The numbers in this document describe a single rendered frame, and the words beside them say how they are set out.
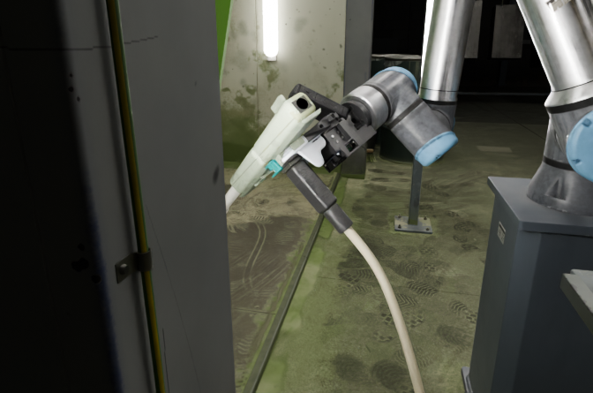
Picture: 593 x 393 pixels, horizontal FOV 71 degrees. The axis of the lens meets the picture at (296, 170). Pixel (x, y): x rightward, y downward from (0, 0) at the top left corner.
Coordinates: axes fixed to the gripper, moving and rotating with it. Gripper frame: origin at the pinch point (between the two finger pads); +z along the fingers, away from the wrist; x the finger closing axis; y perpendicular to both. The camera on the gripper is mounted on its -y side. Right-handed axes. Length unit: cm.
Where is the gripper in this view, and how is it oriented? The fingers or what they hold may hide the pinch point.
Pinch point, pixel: (281, 158)
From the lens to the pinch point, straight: 70.6
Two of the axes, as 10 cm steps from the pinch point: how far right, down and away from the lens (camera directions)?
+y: 6.5, 7.6, -0.6
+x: -4.0, 4.0, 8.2
